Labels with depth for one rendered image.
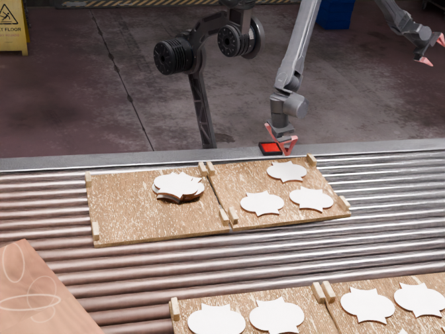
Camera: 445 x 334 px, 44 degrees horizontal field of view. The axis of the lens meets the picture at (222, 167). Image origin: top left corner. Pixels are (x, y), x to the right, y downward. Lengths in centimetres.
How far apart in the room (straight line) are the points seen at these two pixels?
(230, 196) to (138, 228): 34
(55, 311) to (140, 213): 53
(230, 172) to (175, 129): 213
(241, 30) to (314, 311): 138
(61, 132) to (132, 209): 231
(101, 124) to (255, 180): 231
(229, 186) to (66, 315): 80
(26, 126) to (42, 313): 288
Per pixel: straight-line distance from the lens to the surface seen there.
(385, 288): 165
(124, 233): 168
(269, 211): 179
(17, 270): 145
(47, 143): 392
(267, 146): 216
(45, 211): 182
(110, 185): 187
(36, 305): 136
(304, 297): 155
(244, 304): 150
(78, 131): 403
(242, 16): 248
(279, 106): 180
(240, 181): 192
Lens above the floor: 203
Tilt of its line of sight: 34 degrees down
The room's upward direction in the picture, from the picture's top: 6 degrees clockwise
